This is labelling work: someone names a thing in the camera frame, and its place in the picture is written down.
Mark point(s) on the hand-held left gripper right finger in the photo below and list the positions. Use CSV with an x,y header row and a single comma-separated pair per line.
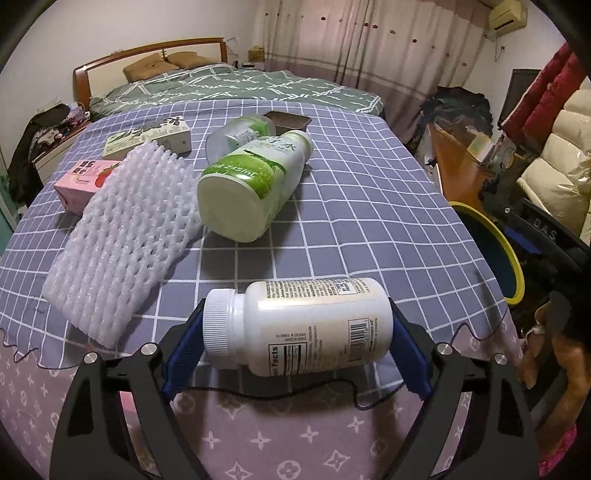
x,y
413,362

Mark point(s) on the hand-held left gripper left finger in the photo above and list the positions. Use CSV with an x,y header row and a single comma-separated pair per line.
x,y
184,353

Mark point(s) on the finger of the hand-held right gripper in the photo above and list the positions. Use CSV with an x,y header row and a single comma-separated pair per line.
x,y
547,228

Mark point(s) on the yellow-rimmed dark trash bin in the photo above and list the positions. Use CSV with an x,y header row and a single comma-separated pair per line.
x,y
503,249

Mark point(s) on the white pill bottle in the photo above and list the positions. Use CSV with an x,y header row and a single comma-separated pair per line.
x,y
300,323

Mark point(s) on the white bottle green label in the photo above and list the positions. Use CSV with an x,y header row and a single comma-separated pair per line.
x,y
249,189

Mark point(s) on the green and white carton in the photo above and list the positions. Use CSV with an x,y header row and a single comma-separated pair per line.
x,y
138,136

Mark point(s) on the person's right forearm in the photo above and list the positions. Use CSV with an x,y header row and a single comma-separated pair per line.
x,y
561,447

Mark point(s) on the person's right hand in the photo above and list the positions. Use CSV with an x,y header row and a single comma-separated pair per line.
x,y
540,350

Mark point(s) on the cream down jacket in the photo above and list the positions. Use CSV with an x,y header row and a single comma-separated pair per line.
x,y
563,170

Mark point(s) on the long wooden desk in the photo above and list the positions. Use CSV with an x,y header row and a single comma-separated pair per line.
x,y
457,157

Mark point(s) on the white foam net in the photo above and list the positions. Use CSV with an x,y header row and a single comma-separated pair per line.
x,y
120,240

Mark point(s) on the black monitor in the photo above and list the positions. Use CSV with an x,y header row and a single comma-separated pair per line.
x,y
519,97

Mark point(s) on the red padded jacket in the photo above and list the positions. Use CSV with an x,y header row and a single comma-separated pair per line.
x,y
549,87

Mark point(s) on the pile of mixed clothes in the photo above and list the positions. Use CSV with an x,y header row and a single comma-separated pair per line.
x,y
457,108

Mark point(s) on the grey checked tablecloth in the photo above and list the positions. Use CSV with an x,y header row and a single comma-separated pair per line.
x,y
346,221

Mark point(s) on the pink drink carton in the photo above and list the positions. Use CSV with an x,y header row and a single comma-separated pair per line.
x,y
78,184

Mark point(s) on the clear plastic bottle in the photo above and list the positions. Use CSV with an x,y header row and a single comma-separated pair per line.
x,y
231,136

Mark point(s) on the white nightstand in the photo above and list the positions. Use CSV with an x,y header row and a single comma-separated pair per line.
x,y
55,152

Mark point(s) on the pink and white curtain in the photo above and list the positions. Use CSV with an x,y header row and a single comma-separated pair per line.
x,y
369,55

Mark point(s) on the black plastic tray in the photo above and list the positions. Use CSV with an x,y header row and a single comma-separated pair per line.
x,y
288,122

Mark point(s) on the dark clothes pile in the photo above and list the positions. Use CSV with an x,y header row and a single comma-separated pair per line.
x,y
32,143

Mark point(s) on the green patterned duvet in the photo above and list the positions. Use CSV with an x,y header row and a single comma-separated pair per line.
x,y
277,87

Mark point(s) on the brown pillow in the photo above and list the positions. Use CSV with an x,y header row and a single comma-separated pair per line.
x,y
147,67
189,60

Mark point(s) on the wooden bed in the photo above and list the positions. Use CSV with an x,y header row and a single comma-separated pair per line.
x,y
101,74

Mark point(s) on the small cardboard box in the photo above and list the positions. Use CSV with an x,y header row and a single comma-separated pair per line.
x,y
256,54

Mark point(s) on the wall air conditioner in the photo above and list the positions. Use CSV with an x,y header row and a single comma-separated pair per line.
x,y
508,16

